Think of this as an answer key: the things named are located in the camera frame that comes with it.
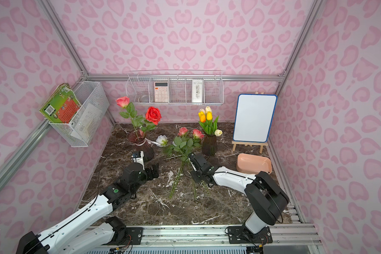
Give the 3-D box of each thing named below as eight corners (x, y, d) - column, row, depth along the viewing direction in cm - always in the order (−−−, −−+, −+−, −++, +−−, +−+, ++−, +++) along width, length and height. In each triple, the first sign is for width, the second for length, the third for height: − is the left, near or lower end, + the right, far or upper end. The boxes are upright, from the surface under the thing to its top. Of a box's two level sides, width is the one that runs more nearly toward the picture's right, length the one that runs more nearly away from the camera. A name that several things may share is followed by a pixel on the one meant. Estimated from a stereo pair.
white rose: (156, 148, 107) (154, 141, 101) (161, 140, 111) (159, 133, 105) (164, 150, 106) (162, 143, 100) (168, 142, 110) (166, 135, 104)
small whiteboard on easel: (232, 152, 105) (243, 113, 79) (228, 132, 116) (237, 92, 90) (263, 151, 105) (285, 112, 79) (257, 132, 116) (274, 92, 90)
